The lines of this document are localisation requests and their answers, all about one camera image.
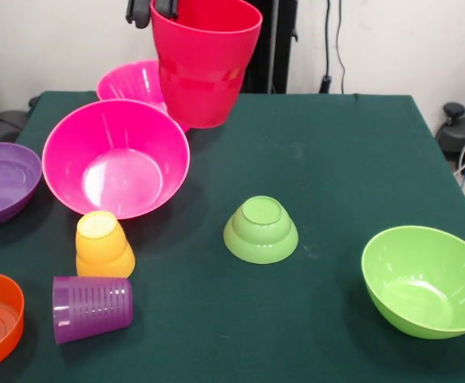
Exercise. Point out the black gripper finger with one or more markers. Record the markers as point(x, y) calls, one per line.
point(138, 12)
point(166, 7)

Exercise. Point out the magenta plastic bowl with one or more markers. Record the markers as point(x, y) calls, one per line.
point(132, 84)
point(116, 167)

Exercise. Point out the pink red plastic cup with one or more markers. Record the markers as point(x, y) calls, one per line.
point(204, 72)

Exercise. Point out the purple plastic bowl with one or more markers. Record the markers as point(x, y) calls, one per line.
point(1, 183)

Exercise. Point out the yellow plastic cup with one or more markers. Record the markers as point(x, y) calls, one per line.
point(102, 247)

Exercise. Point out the small lime green bowl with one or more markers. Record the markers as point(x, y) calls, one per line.
point(261, 239)

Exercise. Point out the purple plastic cup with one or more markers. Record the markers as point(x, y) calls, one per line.
point(92, 307)

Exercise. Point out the dark green tablecloth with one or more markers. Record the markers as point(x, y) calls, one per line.
point(296, 159)

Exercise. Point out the large lime green bowl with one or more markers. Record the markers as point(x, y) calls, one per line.
point(423, 279)

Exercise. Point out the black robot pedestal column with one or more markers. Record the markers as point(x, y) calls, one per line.
point(260, 80)

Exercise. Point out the grey pedestal foot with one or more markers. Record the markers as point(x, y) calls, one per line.
point(451, 139)
point(5, 123)

